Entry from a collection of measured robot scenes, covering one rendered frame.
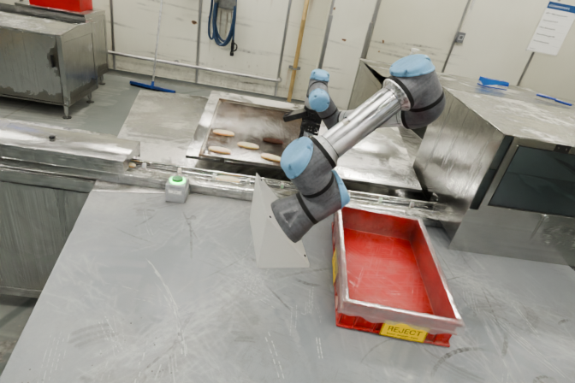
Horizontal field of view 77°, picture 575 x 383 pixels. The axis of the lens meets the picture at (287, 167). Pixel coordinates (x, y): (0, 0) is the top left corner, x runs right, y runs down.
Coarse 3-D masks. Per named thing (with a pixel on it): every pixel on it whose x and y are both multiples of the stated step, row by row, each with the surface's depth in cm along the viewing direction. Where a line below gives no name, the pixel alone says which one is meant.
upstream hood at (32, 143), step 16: (0, 128) 140; (16, 128) 142; (32, 128) 144; (48, 128) 147; (0, 144) 131; (16, 144) 132; (32, 144) 134; (48, 144) 136; (64, 144) 138; (80, 144) 140; (96, 144) 142; (112, 144) 144; (128, 144) 146; (32, 160) 135; (48, 160) 135; (64, 160) 135; (80, 160) 135; (96, 160) 135; (112, 160) 135; (128, 160) 141
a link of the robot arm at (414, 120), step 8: (440, 104) 109; (336, 112) 140; (344, 112) 138; (400, 112) 119; (408, 112) 116; (416, 112) 112; (424, 112) 110; (432, 112) 110; (440, 112) 111; (328, 120) 140; (336, 120) 139; (392, 120) 122; (400, 120) 119; (408, 120) 117; (416, 120) 114; (424, 120) 113; (432, 120) 113; (328, 128) 144; (408, 128) 121
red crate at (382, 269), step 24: (360, 240) 133; (384, 240) 136; (408, 240) 138; (360, 264) 122; (384, 264) 124; (408, 264) 126; (360, 288) 112; (384, 288) 114; (408, 288) 116; (336, 312) 102; (432, 312) 109; (432, 336) 98
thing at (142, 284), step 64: (128, 192) 135; (64, 256) 104; (128, 256) 108; (192, 256) 112; (320, 256) 122; (448, 256) 134; (64, 320) 87; (128, 320) 90; (192, 320) 93; (256, 320) 96; (320, 320) 100; (512, 320) 112
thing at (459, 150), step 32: (448, 96) 155; (480, 96) 158; (448, 128) 151; (480, 128) 129; (512, 128) 122; (544, 128) 129; (416, 160) 177; (448, 160) 147; (480, 160) 126; (512, 160) 120; (448, 192) 144; (480, 192) 156; (448, 224) 140; (480, 224) 133; (512, 224) 133; (544, 224) 133; (512, 256) 140; (544, 256) 140
